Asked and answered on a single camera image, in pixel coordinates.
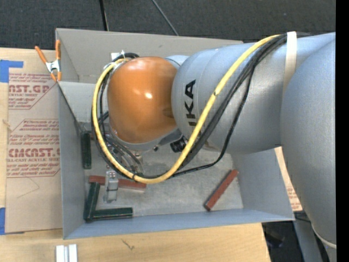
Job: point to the pale grey metal gripper finger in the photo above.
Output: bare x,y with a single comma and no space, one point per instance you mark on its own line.
111,185

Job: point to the red-brown flat block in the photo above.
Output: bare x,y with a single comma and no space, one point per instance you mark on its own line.
131,184
221,190

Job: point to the dark green flat block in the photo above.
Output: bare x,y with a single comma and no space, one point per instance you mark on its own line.
92,201
114,213
86,151

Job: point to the grey metal bin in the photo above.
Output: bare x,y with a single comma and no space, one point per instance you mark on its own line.
174,198

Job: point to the brown cardboard board red print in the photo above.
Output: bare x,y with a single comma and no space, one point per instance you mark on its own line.
32,195

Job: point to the black cylinder on white bracket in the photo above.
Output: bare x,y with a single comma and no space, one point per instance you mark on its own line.
177,145

